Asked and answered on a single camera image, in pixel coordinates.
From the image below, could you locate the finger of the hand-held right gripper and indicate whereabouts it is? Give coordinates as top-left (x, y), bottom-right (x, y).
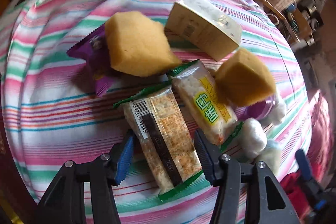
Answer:
top-left (294, 148), bottom-right (319, 195)
top-left (312, 195), bottom-right (332, 220)

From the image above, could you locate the striped bed sheet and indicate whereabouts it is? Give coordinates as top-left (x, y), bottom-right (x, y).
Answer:
top-left (0, 0), bottom-right (315, 224)

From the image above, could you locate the beige cardboard box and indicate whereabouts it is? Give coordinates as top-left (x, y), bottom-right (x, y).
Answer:
top-left (164, 0), bottom-right (242, 62)

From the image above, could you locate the purple snack packet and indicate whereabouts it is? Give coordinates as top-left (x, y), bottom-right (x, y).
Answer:
top-left (243, 97), bottom-right (277, 119)
top-left (67, 26), bottom-right (124, 97)

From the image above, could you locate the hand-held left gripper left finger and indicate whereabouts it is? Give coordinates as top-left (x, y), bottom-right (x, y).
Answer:
top-left (34, 131), bottom-right (135, 224)

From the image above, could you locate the cracker packet with green label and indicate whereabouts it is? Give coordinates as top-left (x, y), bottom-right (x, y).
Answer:
top-left (168, 59), bottom-right (244, 151)

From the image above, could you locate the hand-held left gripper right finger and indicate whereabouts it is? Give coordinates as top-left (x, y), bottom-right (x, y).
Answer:
top-left (194, 130), bottom-right (300, 224)

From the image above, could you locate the clear bag of white cotton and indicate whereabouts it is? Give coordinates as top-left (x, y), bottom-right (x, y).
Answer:
top-left (236, 98), bottom-right (287, 175)

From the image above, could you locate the pink patterned cloth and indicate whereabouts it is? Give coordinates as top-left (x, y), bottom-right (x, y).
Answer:
top-left (302, 88), bottom-right (334, 177)

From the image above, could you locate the small yellow sponge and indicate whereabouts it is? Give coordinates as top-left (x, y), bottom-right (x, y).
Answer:
top-left (215, 49), bottom-right (277, 107)

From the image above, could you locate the cracker packet with barcode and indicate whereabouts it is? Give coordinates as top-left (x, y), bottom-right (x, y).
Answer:
top-left (113, 82), bottom-right (205, 201)

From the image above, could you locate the large yellow sponge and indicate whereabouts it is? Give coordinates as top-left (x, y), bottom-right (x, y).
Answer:
top-left (104, 11), bottom-right (182, 77)

